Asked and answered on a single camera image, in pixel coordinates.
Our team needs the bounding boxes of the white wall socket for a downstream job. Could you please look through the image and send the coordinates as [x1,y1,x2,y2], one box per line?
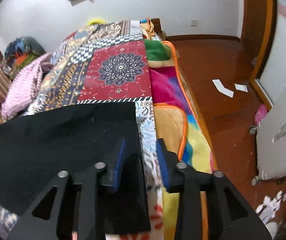
[191,20,197,27]

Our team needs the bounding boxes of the colourful fleece blanket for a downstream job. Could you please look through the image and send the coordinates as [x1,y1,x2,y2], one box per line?
[142,38,219,240]

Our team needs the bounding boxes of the brown wooden door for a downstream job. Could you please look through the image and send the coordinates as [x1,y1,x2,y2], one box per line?
[241,0,277,81]

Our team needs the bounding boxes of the yellow curved headboard pad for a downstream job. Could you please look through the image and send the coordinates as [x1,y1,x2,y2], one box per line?
[86,18,107,26]

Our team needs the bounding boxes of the black pants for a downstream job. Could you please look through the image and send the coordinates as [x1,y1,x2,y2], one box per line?
[0,101,152,235]

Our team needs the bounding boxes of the pile of clothes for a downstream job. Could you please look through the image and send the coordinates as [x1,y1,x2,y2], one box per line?
[2,36,46,76]

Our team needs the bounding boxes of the pink striped garment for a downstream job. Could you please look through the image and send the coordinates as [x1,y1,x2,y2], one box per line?
[1,53,53,120]

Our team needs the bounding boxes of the wooden bed frame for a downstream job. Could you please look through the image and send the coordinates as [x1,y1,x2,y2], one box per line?
[151,18,166,41]

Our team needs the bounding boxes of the small white paper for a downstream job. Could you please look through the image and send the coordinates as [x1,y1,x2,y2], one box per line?
[234,83,248,93]

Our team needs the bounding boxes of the pink croc shoe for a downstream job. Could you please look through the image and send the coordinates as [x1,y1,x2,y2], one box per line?
[254,103,268,126]

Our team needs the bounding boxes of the white rolling cabinet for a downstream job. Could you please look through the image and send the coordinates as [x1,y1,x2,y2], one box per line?
[249,87,286,186]

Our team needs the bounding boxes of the patchwork patterned bedspread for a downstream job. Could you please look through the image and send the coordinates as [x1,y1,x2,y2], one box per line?
[0,19,165,240]

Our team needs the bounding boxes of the green storage box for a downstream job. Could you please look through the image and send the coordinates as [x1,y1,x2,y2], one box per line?
[9,53,39,81]

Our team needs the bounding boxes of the large white paper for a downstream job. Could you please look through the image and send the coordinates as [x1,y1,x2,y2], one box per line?
[212,79,234,98]

